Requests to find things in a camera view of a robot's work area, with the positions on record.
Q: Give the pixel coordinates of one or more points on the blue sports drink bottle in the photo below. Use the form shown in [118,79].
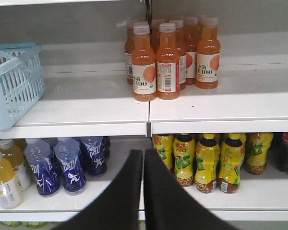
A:
[67,152]
[38,155]

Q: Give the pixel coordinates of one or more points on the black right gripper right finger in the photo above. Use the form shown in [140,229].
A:
[168,206]

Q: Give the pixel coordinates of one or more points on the white metal shelf unit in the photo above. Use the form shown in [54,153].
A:
[87,94]

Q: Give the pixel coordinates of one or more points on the light blue plastic basket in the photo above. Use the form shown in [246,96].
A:
[21,81]

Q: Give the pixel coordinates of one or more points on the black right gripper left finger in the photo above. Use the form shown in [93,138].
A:
[117,207]

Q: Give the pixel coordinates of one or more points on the orange juice bottle white label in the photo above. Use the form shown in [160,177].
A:
[10,193]
[13,154]

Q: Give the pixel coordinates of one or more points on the peach C100 drink bottle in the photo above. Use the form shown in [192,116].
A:
[167,63]
[208,55]
[143,65]

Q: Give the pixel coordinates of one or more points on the yellow lemon tea bottle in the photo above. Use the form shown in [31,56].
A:
[256,151]
[231,160]
[207,153]
[184,153]

